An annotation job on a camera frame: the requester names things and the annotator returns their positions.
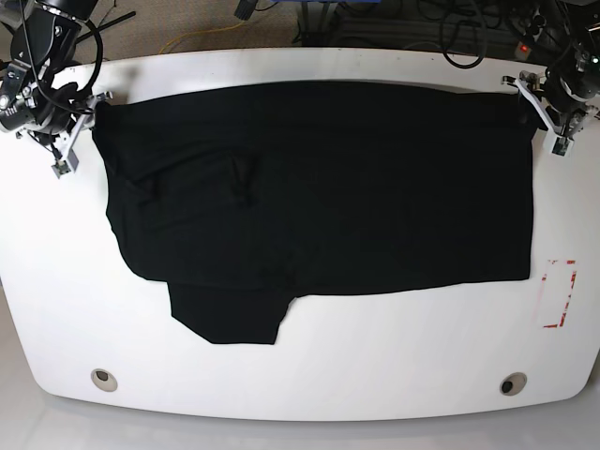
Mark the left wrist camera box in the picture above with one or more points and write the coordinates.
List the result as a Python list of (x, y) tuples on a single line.
[(558, 145)]

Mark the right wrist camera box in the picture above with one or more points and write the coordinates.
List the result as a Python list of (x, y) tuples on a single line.
[(66, 165)]

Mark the black tripod stand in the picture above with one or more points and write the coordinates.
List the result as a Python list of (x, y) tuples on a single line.
[(106, 25)]

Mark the power strip with red light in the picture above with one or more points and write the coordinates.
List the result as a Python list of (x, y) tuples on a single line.
[(528, 44)]

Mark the red tape rectangle marking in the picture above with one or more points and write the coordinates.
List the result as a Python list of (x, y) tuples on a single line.
[(556, 292)]

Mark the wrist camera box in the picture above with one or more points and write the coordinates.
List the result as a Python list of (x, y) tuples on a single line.
[(66, 165), (558, 145)]

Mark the right table cable grommet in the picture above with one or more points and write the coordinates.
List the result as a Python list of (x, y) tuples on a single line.
[(513, 384)]

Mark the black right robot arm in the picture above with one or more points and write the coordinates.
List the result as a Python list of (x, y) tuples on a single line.
[(41, 47)]

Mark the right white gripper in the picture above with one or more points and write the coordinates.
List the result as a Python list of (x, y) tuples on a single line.
[(61, 131)]

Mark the black printed T-shirt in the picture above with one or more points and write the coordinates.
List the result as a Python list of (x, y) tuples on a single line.
[(244, 199)]

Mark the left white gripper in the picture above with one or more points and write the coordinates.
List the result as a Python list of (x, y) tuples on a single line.
[(565, 109)]

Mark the table cable grommet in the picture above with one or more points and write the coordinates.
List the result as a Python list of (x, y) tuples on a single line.
[(104, 380), (513, 384)]

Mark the left table cable grommet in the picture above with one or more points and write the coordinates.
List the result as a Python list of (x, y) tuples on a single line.
[(104, 380)]

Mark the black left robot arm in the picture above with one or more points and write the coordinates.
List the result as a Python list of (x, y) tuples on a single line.
[(564, 36)]

